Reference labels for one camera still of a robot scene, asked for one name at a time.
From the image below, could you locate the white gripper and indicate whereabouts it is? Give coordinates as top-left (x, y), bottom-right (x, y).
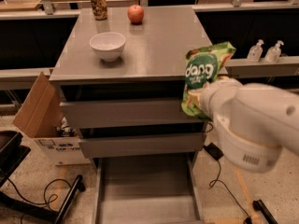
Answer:
top-left (188, 77), bottom-right (242, 119)

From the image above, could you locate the green dang chip bag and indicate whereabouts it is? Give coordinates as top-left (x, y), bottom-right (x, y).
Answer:
top-left (181, 42), bottom-right (236, 120)

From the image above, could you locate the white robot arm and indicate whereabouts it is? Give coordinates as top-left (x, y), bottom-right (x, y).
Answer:
top-left (187, 77), bottom-right (299, 173)

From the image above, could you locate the grey top drawer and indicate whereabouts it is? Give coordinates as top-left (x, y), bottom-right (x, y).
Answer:
top-left (60, 98), bottom-right (201, 129)

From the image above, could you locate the grey drawer cabinet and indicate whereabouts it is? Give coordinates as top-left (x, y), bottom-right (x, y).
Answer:
top-left (50, 7), bottom-right (218, 160)

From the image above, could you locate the grey middle drawer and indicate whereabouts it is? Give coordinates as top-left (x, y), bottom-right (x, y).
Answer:
top-left (78, 133), bottom-right (206, 158)

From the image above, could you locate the grey open bottom drawer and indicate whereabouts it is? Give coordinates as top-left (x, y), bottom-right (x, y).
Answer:
top-left (92, 153), bottom-right (204, 224)

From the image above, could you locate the black power adapter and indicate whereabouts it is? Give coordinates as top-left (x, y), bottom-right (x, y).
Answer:
top-left (204, 143), bottom-right (223, 161)

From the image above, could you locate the left clear pump bottle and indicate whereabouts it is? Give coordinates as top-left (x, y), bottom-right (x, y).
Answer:
top-left (247, 39), bottom-right (263, 63)

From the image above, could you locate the clear pump bottle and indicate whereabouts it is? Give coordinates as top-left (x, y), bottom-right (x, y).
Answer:
top-left (264, 40), bottom-right (284, 63)
top-left (247, 39), bottom-right (263, 63)

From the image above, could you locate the right clear pump bottle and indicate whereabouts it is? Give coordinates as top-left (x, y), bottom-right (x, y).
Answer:
top-left (264, 40), bottom-right (284, 63)

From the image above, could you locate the white ceramic bowl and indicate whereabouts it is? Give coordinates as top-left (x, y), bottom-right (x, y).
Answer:
top-left (90, 32), bottom-right (126, 62)

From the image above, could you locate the red apple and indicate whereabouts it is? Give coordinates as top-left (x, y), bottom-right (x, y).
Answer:
top-left (127, 5), bottom-right (144, 24)

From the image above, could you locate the black floor bar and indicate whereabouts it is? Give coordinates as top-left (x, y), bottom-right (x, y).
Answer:
top-left (252, 200), bottom-right (278, 224)

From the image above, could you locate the patterned drink can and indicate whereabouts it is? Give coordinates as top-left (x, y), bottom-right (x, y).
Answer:
top-left (91, 0), bottom-right (107, 21)

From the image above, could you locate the open cardboard box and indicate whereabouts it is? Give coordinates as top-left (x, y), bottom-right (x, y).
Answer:
top-left (13, 73), bottom-right (90, 165)

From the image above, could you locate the black chair base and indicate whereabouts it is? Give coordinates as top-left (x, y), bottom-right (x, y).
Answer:
top-left (0, 130), bottom-right (86, 224)

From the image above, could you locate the grey metal rail shelf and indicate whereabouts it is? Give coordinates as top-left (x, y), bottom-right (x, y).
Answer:
top-left (0, 3), bottom-right (299, 90)

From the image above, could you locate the black adapter cable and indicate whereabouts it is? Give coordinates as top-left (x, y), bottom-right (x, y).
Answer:
top-left (208, 159), bottom-right (252, 224)

